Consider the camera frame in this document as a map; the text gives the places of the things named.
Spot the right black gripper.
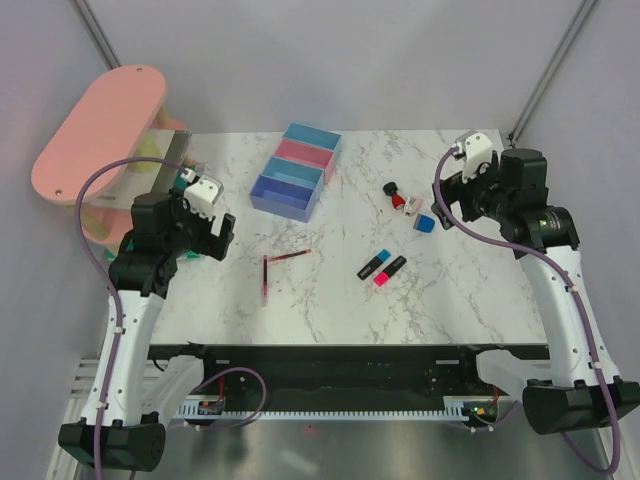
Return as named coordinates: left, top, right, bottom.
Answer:
left=431, top=152, right=514, bottom=230

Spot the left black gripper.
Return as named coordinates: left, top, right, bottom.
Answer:
left=163, top=187, right=234, bottom=260

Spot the blue eraser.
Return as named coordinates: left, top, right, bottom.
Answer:
left=413, top=214, right=436, bottom=233

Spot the purple bin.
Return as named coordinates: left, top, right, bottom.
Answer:
left=250, top=175, right=317, bottom=223

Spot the red black stamp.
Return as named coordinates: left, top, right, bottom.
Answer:
left=383, top=181, right=406, bottom=210

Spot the light blue bin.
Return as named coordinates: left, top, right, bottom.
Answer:
left=282, top=123, right=342, bottom=151

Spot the pink bin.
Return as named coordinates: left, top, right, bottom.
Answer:
left=274, top=139, right=337, bottom=184

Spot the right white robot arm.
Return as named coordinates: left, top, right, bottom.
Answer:
left=432, top=144, right=639, bottom=435

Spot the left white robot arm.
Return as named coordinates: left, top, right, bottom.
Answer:
left=58, top=182, right=235, bottom=474

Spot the green box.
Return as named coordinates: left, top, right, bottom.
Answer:
left=105, top=159, right=205, bottom=262

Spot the red pen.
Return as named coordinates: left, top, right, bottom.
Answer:
left=262, top=255, right=269, bottom=307

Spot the dark red pencil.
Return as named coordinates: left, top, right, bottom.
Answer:
left=267, top=249, right=311, bottom=263

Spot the blue cap highlighter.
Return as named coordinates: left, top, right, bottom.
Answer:
left=357, top=249, right=391, bottom=280

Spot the pink wooden shelf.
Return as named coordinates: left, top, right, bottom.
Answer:
left=31, top=65, right=191, bottom=252

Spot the pink cap highlighter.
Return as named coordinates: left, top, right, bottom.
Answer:
left=374, top=256, right=407, bottom=286

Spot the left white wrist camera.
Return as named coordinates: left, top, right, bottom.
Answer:
left=181, top=170, right=224, bottom=221

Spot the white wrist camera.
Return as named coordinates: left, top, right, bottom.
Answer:
left=453, top=130, right=494, bottom=183
left=181, top=170, right=224, bottom=221

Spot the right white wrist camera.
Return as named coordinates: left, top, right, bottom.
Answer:
left=453, top=130, right=494, bottom=183

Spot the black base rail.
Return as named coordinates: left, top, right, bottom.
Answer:
left=147, top=343, right=551, bottom=414

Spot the right aluminium frame post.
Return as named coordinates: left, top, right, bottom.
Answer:
left=500, top=0, right=601, bottom=147

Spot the aluminium frame post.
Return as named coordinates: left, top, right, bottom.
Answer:
left=69, top=0, right=121, bottom=70
left=500, top=0, right=601, bottom=147

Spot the white cable duct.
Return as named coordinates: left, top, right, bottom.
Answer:
left=173, top=397, right=498, bottom=422

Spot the left aluminium frame post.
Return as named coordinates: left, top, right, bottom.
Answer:
left=69, top=0, right=121, bottom=70

